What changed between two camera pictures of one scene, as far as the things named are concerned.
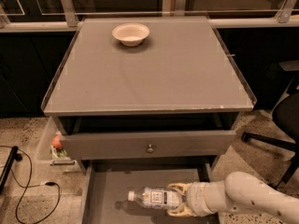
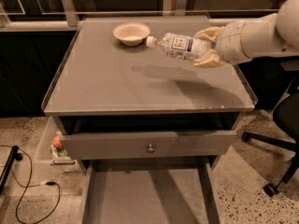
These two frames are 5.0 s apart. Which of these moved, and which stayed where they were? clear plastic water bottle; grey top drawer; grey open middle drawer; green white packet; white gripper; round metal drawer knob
Moved: white gripper; clear plastic water bottle
Stayed: green white packet; grey top drawer; grey open middle drawer; round metal drawer knob
